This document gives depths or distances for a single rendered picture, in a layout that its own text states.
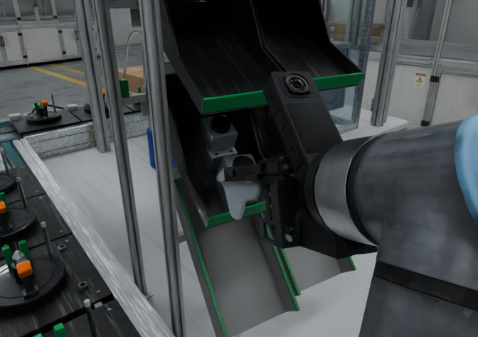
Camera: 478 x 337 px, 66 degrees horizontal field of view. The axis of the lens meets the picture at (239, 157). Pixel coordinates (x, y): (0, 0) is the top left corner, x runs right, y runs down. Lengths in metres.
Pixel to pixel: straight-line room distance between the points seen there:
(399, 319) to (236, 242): 0.49
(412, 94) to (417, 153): 4.18
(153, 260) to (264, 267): 0.40
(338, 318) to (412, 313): 0.68
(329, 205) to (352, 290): 0.68
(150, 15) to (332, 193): 0.34
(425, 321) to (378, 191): 0.07
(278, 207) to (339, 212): 0.10
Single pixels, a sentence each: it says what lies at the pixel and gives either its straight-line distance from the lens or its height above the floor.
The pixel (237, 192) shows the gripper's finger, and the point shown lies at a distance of 0.41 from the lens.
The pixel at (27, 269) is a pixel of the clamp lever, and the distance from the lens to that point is 0.72.
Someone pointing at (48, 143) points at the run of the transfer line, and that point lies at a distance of 1.71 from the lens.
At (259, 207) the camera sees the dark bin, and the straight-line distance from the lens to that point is 0.53.
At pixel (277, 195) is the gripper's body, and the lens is 0.33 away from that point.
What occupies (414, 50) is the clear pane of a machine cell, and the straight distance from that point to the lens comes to 4.32.
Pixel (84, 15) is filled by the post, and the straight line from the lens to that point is 1.57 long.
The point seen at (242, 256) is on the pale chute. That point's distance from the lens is 0.65.
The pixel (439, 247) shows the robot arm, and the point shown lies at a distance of 0.18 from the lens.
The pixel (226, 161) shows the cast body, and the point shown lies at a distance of 0.50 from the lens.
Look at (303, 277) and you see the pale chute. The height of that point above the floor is 1.00.
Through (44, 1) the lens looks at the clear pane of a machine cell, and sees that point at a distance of 9.76.
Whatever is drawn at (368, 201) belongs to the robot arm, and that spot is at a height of 1.37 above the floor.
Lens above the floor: 1.48
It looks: 24 degrees down
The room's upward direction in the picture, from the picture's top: straight up
